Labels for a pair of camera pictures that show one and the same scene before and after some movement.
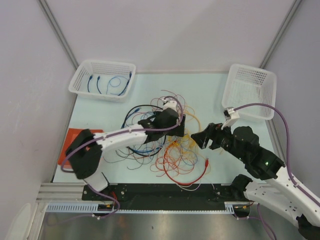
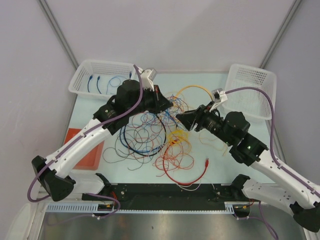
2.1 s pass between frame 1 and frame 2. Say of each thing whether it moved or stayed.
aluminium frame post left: stayed
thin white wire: stayed
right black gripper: moved
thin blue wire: stayed
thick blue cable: stayed
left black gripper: moved
